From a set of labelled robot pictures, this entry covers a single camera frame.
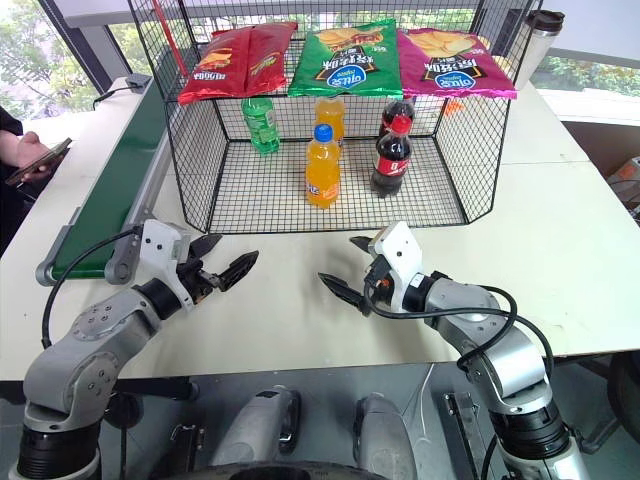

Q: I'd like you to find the cardboard box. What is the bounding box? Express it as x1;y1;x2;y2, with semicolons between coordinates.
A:
603;153;640;214

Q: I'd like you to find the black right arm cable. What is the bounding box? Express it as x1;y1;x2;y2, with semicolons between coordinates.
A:
363;279;556;387

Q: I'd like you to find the black wire mesh rack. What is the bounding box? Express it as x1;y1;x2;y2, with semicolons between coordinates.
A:
127;0;544;235

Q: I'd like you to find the orange soda bottle blue cap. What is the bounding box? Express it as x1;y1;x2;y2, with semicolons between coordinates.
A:
304;124;343;211

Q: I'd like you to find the black metal table bracket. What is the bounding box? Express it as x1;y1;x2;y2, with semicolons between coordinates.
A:
441;391;497;480

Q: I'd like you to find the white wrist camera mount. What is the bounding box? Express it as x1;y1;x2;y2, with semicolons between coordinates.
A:
373;220;425;312
139;218;195;314

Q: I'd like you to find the white tumbler black lid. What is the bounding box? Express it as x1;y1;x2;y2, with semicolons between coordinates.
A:
511;8;567;92

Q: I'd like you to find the red rod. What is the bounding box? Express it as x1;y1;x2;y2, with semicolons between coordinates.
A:
149;0;188;84

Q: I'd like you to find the grey right robot leg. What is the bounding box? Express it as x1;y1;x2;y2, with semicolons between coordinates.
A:
351;392;419;480

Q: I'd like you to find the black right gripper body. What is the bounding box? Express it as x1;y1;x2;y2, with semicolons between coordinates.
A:
362;255;397;317

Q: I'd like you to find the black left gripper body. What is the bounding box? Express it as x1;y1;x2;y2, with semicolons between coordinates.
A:
175;245;222;304

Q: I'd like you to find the thin white cable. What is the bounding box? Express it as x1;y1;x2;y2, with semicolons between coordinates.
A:
416;363;437;437

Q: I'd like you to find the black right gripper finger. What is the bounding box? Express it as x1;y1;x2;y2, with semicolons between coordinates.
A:
317;272;373;318
348;235;382;257

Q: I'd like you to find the grey robot leg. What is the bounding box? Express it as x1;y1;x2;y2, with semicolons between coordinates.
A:
208;383;303;472
351;392;419;480

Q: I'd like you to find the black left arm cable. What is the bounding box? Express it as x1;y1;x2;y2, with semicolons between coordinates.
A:
40;225;146;351

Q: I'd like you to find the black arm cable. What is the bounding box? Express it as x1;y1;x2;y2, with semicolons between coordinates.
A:
40;225;146;351
363;279;556;387

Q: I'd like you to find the bystander bare hand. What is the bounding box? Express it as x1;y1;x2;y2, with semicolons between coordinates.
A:
15;130;57;184

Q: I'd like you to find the green conveyor belt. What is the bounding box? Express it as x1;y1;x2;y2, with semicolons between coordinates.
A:
34;74;177;289

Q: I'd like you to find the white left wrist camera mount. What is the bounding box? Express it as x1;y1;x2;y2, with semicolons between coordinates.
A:
139;218;195;314

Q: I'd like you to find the magenta chip bag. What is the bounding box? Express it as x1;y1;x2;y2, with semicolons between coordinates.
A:
395;27;518;101

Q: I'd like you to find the grey left robot leg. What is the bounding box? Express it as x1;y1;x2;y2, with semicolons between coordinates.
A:
208;383;303;472

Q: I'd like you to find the black adapter cable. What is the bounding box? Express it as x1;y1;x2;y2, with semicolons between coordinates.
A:
91;83;133;112

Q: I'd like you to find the green soda bottle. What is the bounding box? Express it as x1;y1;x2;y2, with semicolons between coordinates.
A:
240;96;280;156

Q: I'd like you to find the dark smartphone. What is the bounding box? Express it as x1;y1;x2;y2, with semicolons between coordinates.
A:
4;137;74;188

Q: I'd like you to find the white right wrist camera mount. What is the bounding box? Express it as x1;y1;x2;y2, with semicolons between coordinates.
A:
373;220;425;312

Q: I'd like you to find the cola bottle red cap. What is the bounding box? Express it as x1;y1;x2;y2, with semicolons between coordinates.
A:
378;99;417;139
370;115;414;197

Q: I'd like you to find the red chip bag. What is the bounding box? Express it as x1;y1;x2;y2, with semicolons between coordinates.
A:
177;27;257;107
242;20;299;98

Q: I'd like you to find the green chip bag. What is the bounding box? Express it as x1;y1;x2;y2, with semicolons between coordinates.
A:
286;18;406;99

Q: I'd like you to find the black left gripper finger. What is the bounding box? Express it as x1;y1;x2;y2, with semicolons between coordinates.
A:
188;233;224;257
216;249;261;293

